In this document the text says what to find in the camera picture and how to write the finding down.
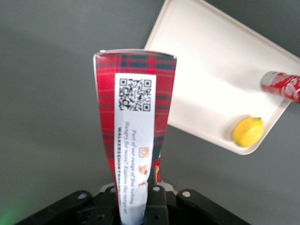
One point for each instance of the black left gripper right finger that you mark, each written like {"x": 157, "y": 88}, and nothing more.
{"x": 156, "y": 201}

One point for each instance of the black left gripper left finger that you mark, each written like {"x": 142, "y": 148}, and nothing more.
{"x": 108, "y": 199}

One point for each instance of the red tartan cookie box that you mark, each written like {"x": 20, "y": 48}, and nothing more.
{"x": 134, "y": 122}

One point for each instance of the beige plastic tray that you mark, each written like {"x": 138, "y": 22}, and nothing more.
{"x": 211, "y": 77}

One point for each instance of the yellow lemon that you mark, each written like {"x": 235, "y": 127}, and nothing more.
{"x": 248, "y": 132}

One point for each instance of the dark grey table mat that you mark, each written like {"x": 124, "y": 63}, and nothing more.
{"x": 47, "y": 93}

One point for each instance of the red soda can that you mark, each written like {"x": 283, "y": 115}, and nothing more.
{"x": 281, "y": 86}

